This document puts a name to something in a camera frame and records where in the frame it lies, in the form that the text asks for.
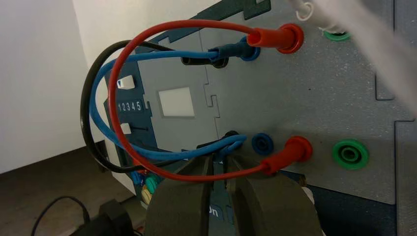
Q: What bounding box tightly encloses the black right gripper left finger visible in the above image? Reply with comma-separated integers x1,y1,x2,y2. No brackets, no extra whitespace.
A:
145,155,214,236

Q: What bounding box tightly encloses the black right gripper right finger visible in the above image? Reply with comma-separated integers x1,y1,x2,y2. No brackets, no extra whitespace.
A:
226,155,323,236

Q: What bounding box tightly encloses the grey and teal control box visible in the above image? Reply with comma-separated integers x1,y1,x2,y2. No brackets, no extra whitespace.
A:
104,0,417,236

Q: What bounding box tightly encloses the blue banana plug wire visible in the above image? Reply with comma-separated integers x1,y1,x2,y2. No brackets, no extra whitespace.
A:
89,36,261,162

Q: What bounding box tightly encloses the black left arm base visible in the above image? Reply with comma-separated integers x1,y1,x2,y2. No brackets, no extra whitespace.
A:
70,199,146,236

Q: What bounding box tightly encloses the green round push button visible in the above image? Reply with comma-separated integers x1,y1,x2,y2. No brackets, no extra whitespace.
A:
145,176,159,193

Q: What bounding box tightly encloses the blue banana socket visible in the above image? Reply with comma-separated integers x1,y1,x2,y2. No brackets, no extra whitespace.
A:
251,132,274,156

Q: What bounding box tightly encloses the green banana socket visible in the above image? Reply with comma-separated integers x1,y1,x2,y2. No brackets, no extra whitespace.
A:
332,139,370,170
322,28,352,42

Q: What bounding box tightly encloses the white rectangular display window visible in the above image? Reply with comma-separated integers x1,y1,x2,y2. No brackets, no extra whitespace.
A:
157,87,195,118

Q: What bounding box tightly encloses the thin black cable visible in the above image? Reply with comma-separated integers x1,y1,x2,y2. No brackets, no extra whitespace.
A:
30,196,91,236

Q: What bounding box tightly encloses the black banana plug wire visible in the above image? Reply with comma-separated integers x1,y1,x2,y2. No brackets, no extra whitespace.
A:
80,40,240,174

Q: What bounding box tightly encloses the red banana plug wire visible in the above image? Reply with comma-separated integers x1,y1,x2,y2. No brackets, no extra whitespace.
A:
107,19,313,182

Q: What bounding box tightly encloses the white banana plug wire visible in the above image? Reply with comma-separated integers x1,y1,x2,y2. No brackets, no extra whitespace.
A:
290,0,417,113

